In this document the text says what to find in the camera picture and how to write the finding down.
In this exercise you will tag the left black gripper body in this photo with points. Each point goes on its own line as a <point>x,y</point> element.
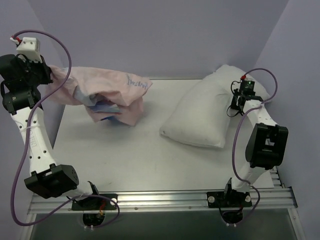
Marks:
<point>44,72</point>

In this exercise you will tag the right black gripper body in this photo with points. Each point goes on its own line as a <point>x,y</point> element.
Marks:
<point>238,100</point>

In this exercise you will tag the white pillow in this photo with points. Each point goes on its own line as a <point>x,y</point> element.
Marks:
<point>200,117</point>

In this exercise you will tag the pink pillowcase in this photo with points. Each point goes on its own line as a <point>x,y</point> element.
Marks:
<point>105,94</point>

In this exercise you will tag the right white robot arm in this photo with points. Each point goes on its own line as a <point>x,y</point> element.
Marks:
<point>238,182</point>

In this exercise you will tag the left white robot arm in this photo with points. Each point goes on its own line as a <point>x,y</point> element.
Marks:
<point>48,179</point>

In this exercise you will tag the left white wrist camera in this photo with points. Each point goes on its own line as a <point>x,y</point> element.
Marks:
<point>30,47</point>

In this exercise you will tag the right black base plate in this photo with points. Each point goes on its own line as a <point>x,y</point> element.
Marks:
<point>225,200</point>

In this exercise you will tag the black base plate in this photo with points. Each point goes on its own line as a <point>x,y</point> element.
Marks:
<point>92,204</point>
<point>225,200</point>

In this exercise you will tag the front aluminium rail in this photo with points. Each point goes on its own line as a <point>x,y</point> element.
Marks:
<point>201,200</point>

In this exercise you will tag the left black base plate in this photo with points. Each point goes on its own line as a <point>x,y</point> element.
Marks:
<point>92,204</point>

